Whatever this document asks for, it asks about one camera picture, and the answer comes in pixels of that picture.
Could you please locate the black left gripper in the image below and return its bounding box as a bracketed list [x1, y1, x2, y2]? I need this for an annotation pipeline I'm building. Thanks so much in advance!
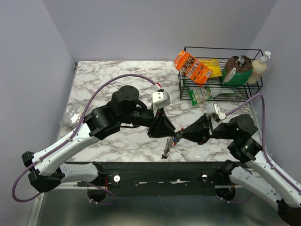
[119, 103, 177, 139]

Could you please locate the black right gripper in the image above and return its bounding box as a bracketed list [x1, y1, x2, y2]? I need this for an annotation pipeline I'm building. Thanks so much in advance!
[176, 112, 238, 145]

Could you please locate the blue tag small key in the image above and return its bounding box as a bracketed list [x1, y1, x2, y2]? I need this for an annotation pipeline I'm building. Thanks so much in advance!
[173, 133, 182, 146]

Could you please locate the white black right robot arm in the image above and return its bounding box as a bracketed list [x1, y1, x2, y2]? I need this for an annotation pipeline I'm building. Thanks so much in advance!
[180, 113, 301, 226]

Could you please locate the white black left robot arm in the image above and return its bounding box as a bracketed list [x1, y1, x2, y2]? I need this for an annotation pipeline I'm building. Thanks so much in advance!
[22, 85, 175, 193]

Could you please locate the green white snack packet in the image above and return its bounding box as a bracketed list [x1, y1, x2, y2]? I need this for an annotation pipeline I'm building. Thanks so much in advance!
[188, 86, 235, 106]

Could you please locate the orange snack box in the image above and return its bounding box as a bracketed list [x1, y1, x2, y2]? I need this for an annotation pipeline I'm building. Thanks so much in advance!
[172, 50, 213, 87]

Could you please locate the yellow chips bag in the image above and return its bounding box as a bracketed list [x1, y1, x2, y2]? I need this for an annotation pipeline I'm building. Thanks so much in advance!
[199, 59, 222, 78]

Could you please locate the green brown coffee bag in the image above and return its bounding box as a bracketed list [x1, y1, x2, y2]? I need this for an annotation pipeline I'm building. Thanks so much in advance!
[222, 55, 253, 86]

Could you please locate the white pump lotion bottle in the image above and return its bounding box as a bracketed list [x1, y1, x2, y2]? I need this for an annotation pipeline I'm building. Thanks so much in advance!
[247, 51, 271, 84]

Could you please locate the clear bag of foil items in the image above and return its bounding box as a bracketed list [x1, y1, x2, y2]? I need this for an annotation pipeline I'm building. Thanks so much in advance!
[62, 103, 85, 126]

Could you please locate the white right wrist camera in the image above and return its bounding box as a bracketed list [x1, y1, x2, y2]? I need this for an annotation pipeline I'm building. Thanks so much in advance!
[206, 102, 227, 122]

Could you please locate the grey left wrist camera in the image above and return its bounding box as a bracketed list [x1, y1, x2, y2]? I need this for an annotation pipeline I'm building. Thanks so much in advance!
[152, 91, 171, 112]

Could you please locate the black metal base rail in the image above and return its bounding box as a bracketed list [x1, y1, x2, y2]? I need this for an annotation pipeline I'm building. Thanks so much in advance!
[65, 161, 250, 196]

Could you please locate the black wire basket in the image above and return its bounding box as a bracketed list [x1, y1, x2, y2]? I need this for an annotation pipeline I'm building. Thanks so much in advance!
[178, 46, 263, 102]

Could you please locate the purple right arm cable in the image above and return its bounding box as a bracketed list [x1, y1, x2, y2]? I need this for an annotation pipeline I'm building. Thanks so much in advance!
[221, 93, 301, 205]

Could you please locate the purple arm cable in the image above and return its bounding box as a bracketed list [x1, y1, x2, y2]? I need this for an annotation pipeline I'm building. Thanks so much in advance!
[12, 73, 163, 206]
[221, 93, 301, 205]

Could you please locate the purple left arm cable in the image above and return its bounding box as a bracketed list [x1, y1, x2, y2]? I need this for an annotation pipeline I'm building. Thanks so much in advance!
[12, 73, 163, 206]

